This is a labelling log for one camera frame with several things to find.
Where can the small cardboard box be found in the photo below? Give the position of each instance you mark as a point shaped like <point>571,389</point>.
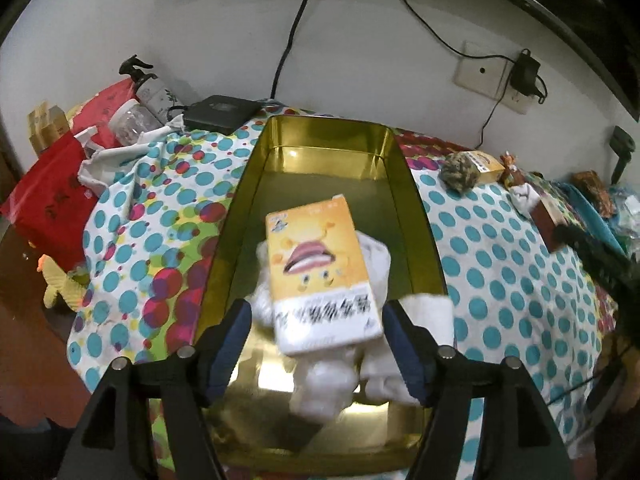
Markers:
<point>46,127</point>

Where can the gold tin box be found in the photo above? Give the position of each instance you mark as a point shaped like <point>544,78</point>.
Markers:
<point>325,170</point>

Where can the brown woven ball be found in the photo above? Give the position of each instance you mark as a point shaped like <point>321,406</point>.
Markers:
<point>459,171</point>

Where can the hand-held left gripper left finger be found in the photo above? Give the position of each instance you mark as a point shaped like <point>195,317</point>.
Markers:
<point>227,355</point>

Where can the small yellow medicine box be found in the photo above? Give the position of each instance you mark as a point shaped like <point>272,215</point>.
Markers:
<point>487,166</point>

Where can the blue towel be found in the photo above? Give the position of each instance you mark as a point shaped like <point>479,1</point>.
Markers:
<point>597,225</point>

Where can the brown snack packet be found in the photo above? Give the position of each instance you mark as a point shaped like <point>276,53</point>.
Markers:
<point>592,192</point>

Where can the orange and white carton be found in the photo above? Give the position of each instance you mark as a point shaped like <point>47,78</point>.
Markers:
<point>310,240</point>

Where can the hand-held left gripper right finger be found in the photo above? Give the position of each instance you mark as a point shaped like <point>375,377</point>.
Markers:
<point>405,355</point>

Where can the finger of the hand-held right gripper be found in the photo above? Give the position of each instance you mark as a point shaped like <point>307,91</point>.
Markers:
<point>600,265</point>

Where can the polka dot bedsheet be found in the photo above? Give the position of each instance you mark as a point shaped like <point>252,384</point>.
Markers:
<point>500,280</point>

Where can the yellow plush toy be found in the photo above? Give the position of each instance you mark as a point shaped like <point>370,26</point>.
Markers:
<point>57,285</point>

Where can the white sock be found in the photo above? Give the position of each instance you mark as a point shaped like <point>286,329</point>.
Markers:
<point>435,320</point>
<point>525,199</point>

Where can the clear plastic jar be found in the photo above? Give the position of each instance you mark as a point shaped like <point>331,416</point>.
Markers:
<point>132,122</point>

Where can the white cloth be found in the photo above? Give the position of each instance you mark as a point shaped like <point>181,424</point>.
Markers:
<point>105,157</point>

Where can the clear plastic bag white label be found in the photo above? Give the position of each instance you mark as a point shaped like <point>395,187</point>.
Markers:
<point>625,210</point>

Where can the white wall socket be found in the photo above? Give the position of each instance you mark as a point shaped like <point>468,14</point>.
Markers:
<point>480,72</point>

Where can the red plastic bag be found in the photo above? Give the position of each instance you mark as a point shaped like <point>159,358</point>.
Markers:
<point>50,195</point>

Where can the black charger plug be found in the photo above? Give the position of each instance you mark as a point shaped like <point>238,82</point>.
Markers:
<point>526,72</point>

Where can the brown cardboard box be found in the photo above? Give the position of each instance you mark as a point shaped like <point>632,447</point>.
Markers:
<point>547,220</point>

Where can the orange toy figurine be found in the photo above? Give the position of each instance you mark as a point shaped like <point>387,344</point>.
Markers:
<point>511,165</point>

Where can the black flat device box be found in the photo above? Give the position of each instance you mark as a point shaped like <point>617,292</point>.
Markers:
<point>220,112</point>

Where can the black clamp stand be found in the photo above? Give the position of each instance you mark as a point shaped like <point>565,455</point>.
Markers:
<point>622,152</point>

